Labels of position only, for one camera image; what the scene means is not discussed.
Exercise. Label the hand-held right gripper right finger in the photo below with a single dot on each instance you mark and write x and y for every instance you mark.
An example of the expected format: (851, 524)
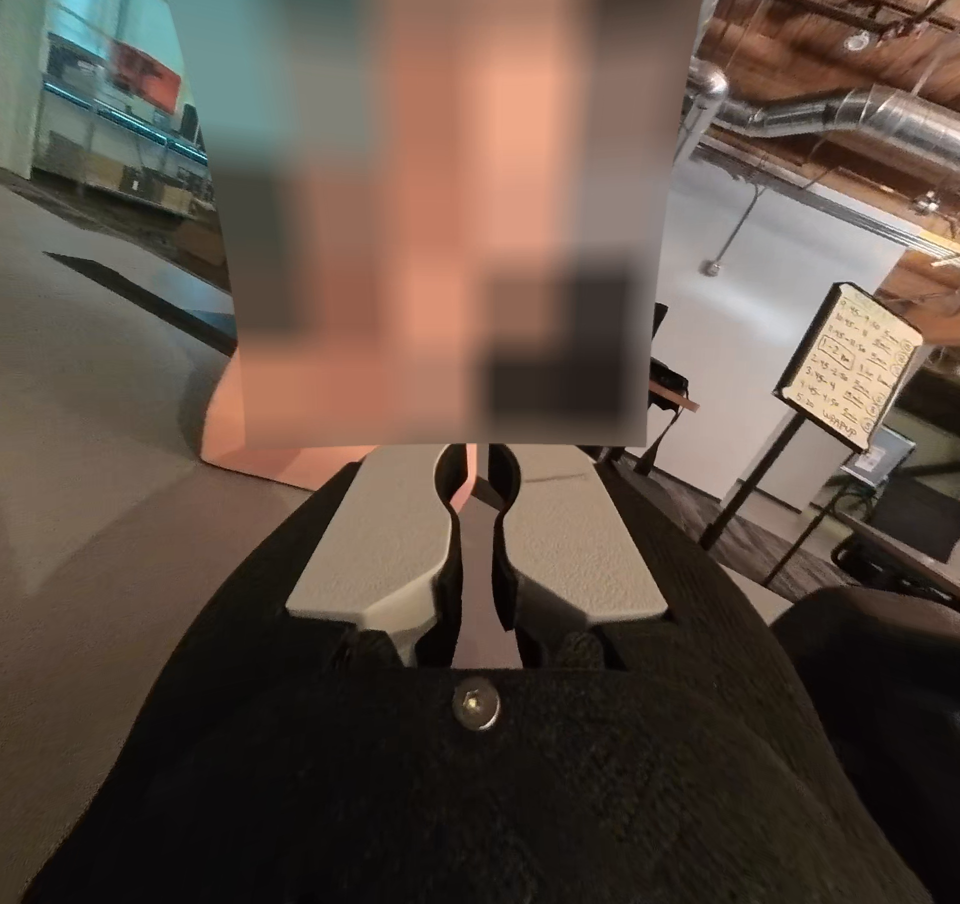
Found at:
(577, 544)

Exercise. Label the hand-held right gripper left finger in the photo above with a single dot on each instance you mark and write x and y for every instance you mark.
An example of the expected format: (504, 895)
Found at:
(375, 536)

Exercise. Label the peach coloured object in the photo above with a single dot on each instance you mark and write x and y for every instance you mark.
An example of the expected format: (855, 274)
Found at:
(262, 446)

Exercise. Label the wooden side table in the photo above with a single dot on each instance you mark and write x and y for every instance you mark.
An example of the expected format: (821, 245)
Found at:
(675, 397)

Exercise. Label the black bag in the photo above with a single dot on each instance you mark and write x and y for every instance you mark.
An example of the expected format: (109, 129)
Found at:
(664, 375)

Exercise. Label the dark cloth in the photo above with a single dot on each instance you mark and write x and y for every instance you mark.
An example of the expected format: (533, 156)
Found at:
(870, 679)

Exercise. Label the handwritten whiteboard on black stand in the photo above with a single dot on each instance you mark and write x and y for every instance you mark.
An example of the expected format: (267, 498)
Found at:
(847, 364)

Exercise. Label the metal storage shelving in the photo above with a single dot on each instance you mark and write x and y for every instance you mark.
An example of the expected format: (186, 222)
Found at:
(112, 153)

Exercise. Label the red sign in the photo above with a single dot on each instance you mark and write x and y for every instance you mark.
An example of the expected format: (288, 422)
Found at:
(146, 75)

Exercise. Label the black ceiling pipe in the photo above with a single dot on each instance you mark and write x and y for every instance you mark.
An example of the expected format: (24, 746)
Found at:
(840, 0)

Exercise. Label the wall conduit with junction box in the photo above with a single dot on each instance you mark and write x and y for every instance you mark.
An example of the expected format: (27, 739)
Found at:
(709, 266)

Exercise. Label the silver ventilation duct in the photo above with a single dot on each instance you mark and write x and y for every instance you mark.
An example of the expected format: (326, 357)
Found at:
(862, 112)

